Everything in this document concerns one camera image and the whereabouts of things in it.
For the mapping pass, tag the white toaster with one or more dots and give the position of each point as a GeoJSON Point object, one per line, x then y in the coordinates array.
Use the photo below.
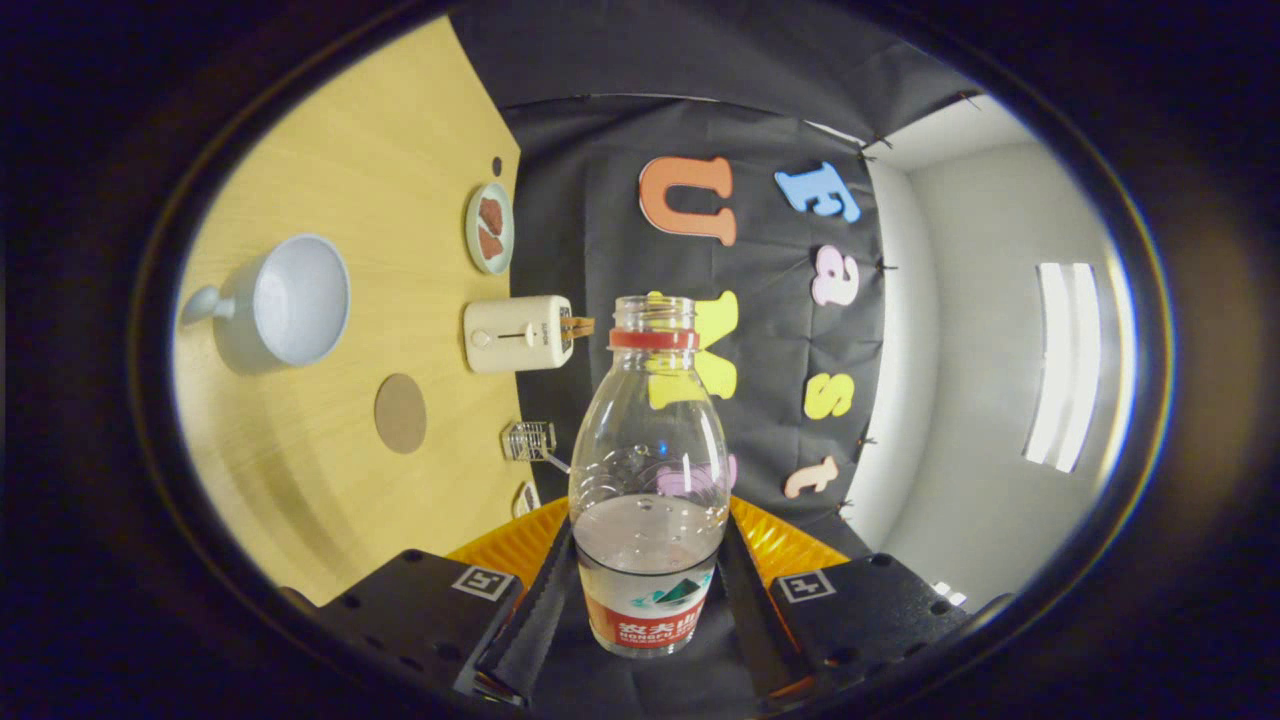
{"type": "Point", "coordinates": [515, 335]}

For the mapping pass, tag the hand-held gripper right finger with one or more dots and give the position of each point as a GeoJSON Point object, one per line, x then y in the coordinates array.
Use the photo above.
{"type": "Point", "coordinates": [870, 620]}

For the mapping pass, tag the clear plastic juice bottle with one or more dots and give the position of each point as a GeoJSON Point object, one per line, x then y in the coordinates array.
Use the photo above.
{"type": "Point", "coordinates": [650, 450]}

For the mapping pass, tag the small ceiling light panel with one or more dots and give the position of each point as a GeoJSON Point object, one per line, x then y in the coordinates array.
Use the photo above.
{"type": "Point", "coordinates": [948, 594]}

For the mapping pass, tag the pale green plate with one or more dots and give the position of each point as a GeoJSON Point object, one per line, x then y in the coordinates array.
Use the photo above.
{"type": "Point", "coordinates": [472, 235]}

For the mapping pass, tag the large ceiling light panel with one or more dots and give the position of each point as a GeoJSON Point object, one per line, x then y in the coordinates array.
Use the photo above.
{"type": "Point", "coordinates": [1062, 370]}

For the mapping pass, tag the white cup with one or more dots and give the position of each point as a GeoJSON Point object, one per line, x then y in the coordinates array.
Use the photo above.
{"type": "Point", "coordinates": [300, 300]}

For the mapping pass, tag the brown toast slice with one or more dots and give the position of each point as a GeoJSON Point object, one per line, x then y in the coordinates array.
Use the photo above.
{"type": "Point", "coordinates": [580, 327]}

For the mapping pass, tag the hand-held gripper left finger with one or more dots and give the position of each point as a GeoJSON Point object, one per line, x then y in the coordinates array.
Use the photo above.
{"type": "Point", "coordinates": [420, 620]}

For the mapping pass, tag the white divided tray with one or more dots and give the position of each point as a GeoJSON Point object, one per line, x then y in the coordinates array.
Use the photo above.
{"type": "Point", "coordinates": [526, 499]}

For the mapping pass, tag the red meat slices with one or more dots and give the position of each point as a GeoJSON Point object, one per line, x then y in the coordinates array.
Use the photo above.
{"type": "Point", "coordinates": [491, 225]}

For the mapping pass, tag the round brown coaster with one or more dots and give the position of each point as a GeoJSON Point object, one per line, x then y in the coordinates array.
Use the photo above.
{"type": "Point", "coordinates": [400, 413]}

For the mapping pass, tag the black backdrop cloth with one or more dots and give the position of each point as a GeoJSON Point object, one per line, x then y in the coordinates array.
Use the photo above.
{"type": "Point", "coordinates": [580, 200]}

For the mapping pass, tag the wooden table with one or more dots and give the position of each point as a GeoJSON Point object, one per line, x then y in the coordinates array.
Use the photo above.
{"type": "Point", "coordinates": [300, 480]}

